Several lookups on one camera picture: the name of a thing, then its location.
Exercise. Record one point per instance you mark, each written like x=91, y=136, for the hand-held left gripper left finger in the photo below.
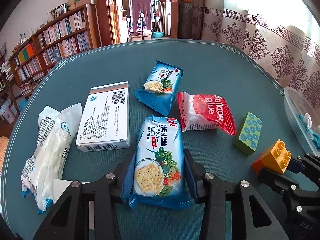
x=124, y=180

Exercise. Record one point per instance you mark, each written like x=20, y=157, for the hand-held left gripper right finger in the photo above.
x=189, y=173

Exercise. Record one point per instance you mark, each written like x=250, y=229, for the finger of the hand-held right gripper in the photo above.
x=273, y=177
x=297, y=163

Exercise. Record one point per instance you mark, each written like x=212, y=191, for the orange and yellow toy brick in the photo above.
x=275, y=157

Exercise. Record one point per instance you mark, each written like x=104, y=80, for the blue cracker packet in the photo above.
x=162, y=80
x=157, y=155

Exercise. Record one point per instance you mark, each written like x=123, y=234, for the green block with blue dots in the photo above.
x=250, y=132

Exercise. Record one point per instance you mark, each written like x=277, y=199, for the clear plastic container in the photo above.
x=295, y=105

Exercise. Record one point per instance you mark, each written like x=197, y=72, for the white medicine box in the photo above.
x=105, y=120

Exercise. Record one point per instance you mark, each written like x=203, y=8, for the red and white glue packet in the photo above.
x=215, y=112

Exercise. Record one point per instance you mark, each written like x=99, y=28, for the blue cloth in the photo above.
x=303, y=122

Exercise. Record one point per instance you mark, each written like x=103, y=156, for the white paper sheet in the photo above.
x=62, y=187

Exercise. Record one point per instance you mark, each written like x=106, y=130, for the white gauze packet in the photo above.
x=47, y=155

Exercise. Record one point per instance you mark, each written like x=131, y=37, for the white patterned curtain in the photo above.
x=262, y=30

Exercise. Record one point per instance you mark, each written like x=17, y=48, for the blue basin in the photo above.
x=158, y=34

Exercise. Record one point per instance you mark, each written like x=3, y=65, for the dark grey curtain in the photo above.
x=191, y=17

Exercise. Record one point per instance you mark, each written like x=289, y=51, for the wooden door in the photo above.
x=175, y=17

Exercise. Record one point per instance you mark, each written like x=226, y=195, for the wooden bookshelf with books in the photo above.
x=62, y=30

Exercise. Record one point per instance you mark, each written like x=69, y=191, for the hanging mauve pants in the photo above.
x=141, y=12

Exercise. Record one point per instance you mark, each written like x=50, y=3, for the wooden door frame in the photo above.
x=105, y=12

